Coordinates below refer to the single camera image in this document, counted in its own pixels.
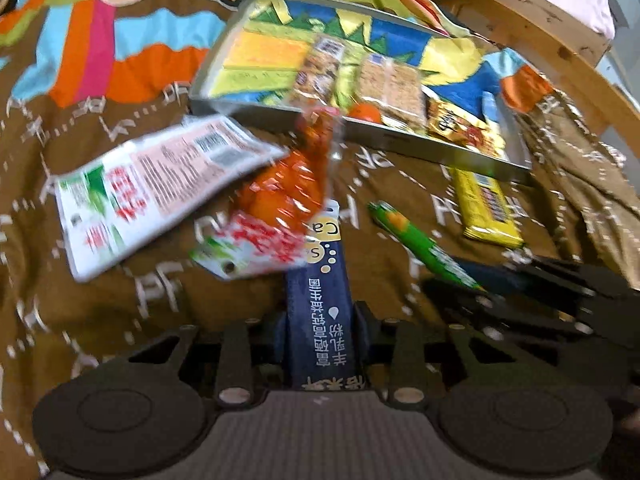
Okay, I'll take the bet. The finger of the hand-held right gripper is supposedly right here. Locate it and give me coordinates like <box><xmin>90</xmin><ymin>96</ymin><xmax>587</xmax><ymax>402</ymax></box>
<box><xmin>422</xmin><ymin>280</ymin><xmax>601</xmax><ymax>348</ymax></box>
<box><xmin>450</xmin><ymin>255</ymin><xmax>586</xmax><ymax>293</ymax></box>

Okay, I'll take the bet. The green snack packet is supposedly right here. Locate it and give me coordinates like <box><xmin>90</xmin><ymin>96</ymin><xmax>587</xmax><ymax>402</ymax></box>
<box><xmin>367</xmin><ymin>201</ymin><xmax>485</xmax><ymax>292</ymax></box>

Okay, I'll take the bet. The grey metal tray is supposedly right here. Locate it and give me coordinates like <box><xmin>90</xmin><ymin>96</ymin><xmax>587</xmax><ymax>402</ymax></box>
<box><xmin>189</xmin><ymin>0</ymin><xmax>533</xmax><ymax>185</ymax></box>

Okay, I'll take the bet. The colourful striped printed blanket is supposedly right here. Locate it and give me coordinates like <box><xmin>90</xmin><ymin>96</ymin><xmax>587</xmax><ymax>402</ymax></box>
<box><xmin>0</xmin><ymin>0</ymin><xmax>556</xmax><ymax>116</ymax></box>

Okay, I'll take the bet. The wooden bed frame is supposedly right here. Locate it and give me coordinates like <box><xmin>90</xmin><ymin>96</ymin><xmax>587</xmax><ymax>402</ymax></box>
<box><xmin>440</xmin><ymin>0</ymin><xmax>640</xmax><ymax>146</ymax></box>

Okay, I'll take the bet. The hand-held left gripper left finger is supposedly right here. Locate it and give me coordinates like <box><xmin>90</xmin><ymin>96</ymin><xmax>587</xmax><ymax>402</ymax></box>
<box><xmin>127</xmin><ymin>320</ymin><xmax>290</xmax><ymax>408</ymax></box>

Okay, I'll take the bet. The gold snack packet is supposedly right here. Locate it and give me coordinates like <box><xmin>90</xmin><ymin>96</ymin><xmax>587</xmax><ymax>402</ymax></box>
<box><xmin>426</xmin><ymin>97</ymin><xmax>507</xmax><ymax>157</ymax></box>

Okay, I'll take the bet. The white pink snack packet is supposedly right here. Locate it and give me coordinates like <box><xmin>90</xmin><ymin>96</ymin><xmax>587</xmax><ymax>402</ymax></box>
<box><xmin>54</xmin><ymin>114</ymin><xmax>290</xmax><ymax>282</ymax></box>

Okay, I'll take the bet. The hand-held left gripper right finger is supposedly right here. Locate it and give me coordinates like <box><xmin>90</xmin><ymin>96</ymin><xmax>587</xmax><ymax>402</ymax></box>
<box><xmin>354</xmin><ymin>301</ymin><xmax>506</xmax><ymax>406</ymax></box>

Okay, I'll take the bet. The mixed nuts packet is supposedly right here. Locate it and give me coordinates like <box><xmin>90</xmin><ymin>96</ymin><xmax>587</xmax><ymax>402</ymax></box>
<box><xmin>292</xmin><ymin>34</ymin><xmax>353</xmax><ymax>110</ymax></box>

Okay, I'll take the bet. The mandarin orange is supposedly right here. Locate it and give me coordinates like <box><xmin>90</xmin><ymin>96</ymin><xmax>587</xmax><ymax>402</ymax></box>
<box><xmin>349</xmin><ymin>103</ymin><xmax>385</xmax><ymax>125</ymax></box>

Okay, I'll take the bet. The yellow snack packet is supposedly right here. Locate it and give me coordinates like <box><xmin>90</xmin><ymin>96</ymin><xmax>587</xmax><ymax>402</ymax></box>
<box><xmin>449</xmin><ymin>164</ymin><xmax>525</xmax><ymax>250</ymax></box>

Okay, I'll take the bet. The clear rice crisp packet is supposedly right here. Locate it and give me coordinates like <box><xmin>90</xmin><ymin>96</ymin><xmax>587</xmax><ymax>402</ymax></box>
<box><xmin>356</xmin><ymin>54</ymin><xmax>430</xmax><ymax>135</ymax></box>

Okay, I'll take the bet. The clear orange snack packet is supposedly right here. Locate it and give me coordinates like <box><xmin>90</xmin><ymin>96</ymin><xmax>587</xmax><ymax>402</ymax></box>
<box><xmin>189</xmin><ymin>105</ymin><xmax>347</xmax><ymax>280</ymax></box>

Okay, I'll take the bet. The dark blue powder sachet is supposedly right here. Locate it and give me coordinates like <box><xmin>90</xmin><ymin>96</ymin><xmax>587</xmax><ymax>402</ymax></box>
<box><xmin>285</xmin><ymin>199</ymin><xmax>371</xmax><ymax>393</ymax></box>

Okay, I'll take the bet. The brown lettered blanket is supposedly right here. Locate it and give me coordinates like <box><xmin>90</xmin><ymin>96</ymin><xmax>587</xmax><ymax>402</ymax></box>
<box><xmin>0</xmin><ymin>80</ymin><xmax>640</xmax><ymax>480</ymax></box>

